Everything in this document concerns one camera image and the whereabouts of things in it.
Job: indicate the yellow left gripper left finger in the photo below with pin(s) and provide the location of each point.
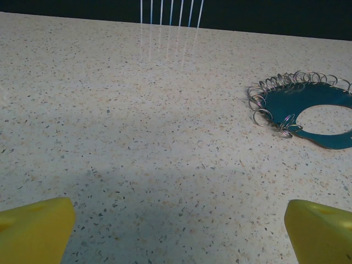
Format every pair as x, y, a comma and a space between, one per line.
33, 233

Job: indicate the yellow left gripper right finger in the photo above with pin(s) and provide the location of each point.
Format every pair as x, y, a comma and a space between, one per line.
321, 239

